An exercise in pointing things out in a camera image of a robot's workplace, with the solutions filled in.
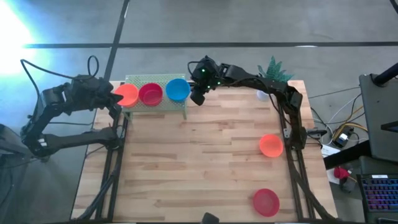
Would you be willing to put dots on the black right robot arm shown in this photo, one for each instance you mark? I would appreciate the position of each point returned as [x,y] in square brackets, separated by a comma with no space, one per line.
[248,77]

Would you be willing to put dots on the orange plastic mini bowl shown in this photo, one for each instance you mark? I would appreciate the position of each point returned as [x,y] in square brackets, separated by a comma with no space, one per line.
[127,95]
[271,145]

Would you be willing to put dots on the white plant pot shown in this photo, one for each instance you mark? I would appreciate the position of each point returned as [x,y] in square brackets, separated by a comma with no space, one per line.
[262,96]

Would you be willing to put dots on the black pole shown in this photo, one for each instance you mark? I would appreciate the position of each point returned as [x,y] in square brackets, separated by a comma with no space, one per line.
[387,74]

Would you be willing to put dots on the red plastic mini bowl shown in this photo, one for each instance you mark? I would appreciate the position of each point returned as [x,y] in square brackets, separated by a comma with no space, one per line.
[150,95]
[266,202]

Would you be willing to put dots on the black mesh chair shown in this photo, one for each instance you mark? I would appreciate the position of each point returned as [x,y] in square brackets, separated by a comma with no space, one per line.
[12,186]

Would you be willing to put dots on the green artificial plant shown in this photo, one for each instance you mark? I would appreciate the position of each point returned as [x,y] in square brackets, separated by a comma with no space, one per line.
[275,70]

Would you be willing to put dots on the green perforated metal shelf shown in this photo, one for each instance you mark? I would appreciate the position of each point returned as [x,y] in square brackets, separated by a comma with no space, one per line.
[161,107]

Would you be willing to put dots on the small red object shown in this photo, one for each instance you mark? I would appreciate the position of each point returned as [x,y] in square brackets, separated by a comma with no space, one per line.
[340,173]

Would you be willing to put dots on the black power box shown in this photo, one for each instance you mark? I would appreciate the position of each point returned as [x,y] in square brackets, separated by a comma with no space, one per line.
[342,139]

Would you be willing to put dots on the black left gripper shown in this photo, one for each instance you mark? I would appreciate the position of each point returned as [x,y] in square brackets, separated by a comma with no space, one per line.
[99,91]

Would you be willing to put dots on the black aluminium frame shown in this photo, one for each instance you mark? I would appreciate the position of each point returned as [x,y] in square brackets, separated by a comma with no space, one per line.
[300,186]
[107,186]

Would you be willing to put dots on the blue plastic mini bowl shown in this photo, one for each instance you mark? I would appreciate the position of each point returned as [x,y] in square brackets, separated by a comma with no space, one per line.
[177,89]

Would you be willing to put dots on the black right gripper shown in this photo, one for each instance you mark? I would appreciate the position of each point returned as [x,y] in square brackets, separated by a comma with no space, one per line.
[208,76]

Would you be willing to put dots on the white paper sheet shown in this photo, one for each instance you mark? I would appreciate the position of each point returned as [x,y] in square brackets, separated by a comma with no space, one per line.
[330,151]

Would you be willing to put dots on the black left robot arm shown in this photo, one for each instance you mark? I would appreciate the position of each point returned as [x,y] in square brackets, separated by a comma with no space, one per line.
[71,139]

